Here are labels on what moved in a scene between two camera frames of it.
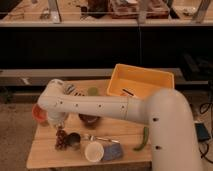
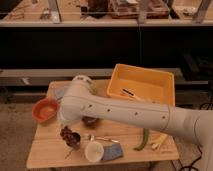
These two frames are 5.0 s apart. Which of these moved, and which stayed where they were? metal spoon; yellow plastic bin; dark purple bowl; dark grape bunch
Moved: dark grape bunch
Stayed: dark purple bowl; yellow plastic bin; metal spoon
